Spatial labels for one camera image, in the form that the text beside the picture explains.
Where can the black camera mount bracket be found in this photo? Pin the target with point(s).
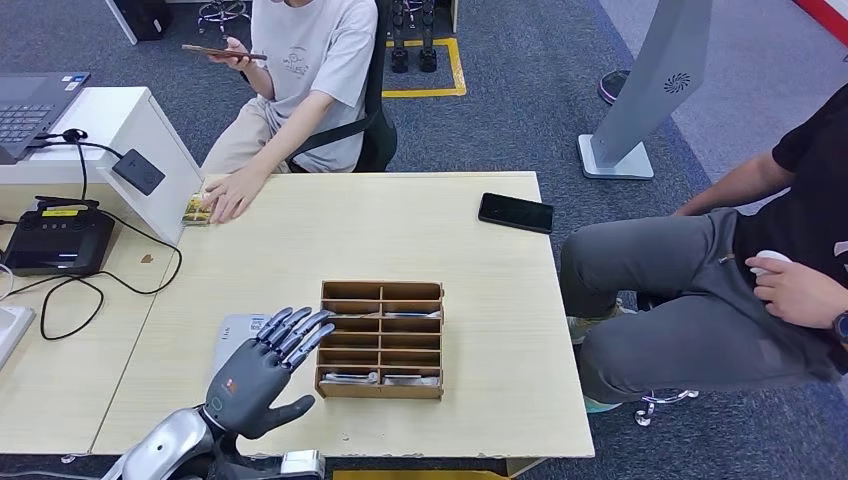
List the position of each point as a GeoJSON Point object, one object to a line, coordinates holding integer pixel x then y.
{"type": "Point", "coordinates": [252, 470]}

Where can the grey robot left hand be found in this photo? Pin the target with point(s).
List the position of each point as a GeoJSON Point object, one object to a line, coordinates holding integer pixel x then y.
{"type": "Point", "coordinates": [245, 391]}

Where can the grey kiosk stand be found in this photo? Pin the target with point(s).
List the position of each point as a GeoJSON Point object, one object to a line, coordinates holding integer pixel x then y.
{"type": "Point", "coordinates": [652, 79]}

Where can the white flat device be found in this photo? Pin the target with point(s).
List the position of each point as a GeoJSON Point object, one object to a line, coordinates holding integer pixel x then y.
{"type": "Point", "coordinates": [12, 331]}

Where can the black controller with yellow label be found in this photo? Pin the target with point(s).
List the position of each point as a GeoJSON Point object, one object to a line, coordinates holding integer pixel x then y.
{"type": "Point", "coordinates": [58, 240]}

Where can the yellow floor tape square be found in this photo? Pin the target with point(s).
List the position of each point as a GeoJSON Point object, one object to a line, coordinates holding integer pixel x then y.
{"type": "Point", "coordinates": [457, 69]}

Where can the black office chair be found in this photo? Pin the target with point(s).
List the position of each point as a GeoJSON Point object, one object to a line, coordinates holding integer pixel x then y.
{"type": "Point", "coordinates": [381, 119]}

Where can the black wristwatch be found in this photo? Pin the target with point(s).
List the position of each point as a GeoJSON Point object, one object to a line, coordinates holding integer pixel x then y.
{"type": "Point", "coordinates": [841, 326]}

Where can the teal shoe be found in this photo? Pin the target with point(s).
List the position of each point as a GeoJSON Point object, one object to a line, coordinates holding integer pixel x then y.
{"type": "Point", "coordinates": [599, 406]}

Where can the dark grey laptop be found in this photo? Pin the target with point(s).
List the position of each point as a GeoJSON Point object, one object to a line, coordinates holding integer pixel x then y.
{"type": "Point", "coordinates": [30, 109]}

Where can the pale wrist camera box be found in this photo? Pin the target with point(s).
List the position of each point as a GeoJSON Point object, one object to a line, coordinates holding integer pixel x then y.
{"type": "Point", "coordinates": [301, 464]}

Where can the brown smartphone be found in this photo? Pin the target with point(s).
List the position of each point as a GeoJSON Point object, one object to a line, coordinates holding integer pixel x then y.
{"type": "Point", "coordinates": [199, 50]}

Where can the wooden card organizer box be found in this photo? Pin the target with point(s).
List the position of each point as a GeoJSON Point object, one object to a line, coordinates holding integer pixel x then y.
{"type": "Point", "coordinates": [391, 339]}

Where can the white desk partition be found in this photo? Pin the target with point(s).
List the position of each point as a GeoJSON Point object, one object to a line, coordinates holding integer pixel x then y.
{"type": "Point", "coordinates": [175, 199]}

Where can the person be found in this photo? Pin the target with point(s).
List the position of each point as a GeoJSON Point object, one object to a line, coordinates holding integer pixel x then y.
{"type": "Point", "coordinates": [696, 311]}
{"type": "Point", "coordinates": [311, 79]}

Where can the black cabinet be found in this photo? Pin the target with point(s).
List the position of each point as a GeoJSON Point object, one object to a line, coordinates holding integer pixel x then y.
{"type": "Point", "coordinates": [142, 20]}

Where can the stack of yellow cards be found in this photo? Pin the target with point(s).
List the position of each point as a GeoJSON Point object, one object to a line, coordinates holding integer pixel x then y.
{"type": "Point", "coordinates": [193, 210]}

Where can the grey card reader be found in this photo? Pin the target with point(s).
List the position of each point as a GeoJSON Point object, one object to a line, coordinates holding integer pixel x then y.
{"type": "Point", "coordinates": [232, 331]}

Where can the chrome chair base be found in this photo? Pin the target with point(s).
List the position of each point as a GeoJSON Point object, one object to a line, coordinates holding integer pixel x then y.
{"type": "Point", "coordinates": [662, 403]}

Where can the black robot leg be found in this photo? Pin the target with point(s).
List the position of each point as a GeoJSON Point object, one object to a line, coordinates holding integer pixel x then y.
{"type": "Point", "coordinates": [428, 36]}
{"type": "Point", "coordinates": [399, 36]}

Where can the person's left hand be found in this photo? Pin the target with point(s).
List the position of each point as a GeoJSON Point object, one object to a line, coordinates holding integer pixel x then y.
{"type": "Point", "coordinates": [795, 295]}
{"type": "Point", "coordinates": [228, 195]}

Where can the person's right forearm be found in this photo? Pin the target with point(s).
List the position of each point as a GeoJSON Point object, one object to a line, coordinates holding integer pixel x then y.
{"type": "Point", "coordinates": [729, 189]}
{"type": "Point", "coordinates": [262, 79]}

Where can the person's right hand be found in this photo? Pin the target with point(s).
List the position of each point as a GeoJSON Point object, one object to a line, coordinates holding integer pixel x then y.
{"type": "Point", "coordinates": [232, 61]}

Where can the dark grey hub box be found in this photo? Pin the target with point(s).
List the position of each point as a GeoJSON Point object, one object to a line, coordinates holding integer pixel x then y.
{"type": "Point", "coordinates": [138, 172]}

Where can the green shoe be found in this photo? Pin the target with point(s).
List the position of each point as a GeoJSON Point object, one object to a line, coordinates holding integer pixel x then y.
{"type": "Point", "coordinates": [580, 326]}

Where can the white round remote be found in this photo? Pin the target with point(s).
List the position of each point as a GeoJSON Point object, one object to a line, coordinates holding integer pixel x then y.
{"type": "Point", "coordinates": [768, 255]}

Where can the black round base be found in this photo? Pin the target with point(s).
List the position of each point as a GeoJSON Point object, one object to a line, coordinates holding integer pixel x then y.
{"type": "Point", "coordinates": [609, 86]}

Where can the chrome stool base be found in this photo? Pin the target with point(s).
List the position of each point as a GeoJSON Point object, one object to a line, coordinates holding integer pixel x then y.
{"type": "Point", "coordinates": [222, 12]}

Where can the person's left forearm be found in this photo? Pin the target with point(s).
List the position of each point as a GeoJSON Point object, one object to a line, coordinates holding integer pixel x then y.
{"type": "Point", "coordinates": [291, 136]}

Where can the black smartphone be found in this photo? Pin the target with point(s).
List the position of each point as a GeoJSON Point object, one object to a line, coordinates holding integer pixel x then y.
{"type": "Point", "coordinates": [517, 213]}

